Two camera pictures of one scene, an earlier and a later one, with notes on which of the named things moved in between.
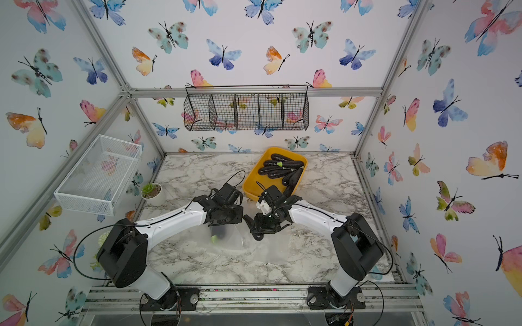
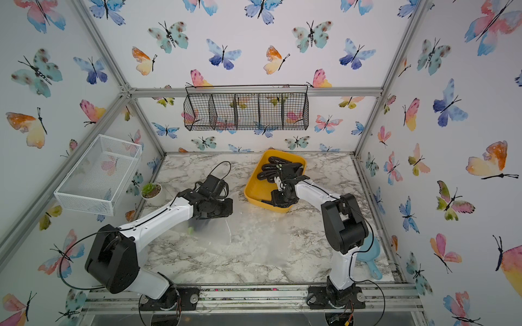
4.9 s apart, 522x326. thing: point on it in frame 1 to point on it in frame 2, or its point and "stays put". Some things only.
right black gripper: (259, 226) to (275, 199)
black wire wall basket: (246, 107) stays put
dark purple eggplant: (217, 232) to (195, 225)
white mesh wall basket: (95, 180) stays put
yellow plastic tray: (255, 183) stays put
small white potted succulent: (152, 193) stays put
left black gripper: (240, 216) to (230, 209)
